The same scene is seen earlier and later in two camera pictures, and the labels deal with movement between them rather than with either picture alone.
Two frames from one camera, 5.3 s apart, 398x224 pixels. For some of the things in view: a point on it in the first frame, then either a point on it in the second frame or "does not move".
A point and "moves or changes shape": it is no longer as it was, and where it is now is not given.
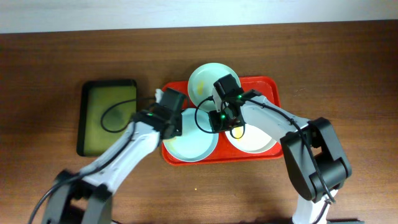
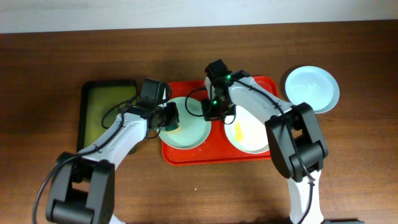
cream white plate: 250,139 does not move
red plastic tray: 225,153 does not move
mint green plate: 201,83 moves or changes shape
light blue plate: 194,145 -> 314,85
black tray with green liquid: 105,107 does not move
